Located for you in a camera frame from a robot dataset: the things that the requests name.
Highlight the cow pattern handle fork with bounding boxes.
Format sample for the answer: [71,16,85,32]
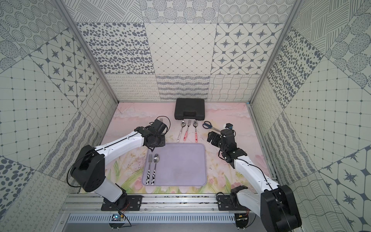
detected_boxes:
[146,154,153,185]

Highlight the cow pattern handle spoon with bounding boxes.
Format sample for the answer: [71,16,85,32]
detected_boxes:
[151,154,160,185]

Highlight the pink strawberry handle fork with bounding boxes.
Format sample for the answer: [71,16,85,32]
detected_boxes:
[183,119,192,142]

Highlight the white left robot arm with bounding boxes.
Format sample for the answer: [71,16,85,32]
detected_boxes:
[66,119,171,210]

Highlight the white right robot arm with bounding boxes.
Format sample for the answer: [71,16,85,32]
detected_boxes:
[207,129,302,232]

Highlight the lilac plastic tray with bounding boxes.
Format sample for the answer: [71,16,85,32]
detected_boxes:
[142,143,207,187]

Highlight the black plastic tool case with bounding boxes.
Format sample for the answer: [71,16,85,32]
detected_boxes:
[174,98,205,121]

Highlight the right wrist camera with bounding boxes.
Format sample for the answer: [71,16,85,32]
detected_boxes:
[225,123,233,130]

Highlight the blue handled scissors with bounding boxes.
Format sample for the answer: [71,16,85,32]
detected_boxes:
[203,121,220,132]

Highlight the pink strawberry handle spoon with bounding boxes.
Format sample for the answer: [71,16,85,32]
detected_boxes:
[193,120,198,143]

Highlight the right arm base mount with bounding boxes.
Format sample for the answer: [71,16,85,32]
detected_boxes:
[215,185,261,214]

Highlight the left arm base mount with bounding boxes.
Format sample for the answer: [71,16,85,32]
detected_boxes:
[101,195,143,211]

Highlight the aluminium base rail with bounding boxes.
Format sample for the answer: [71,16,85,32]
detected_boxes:
[61,193,246,213]

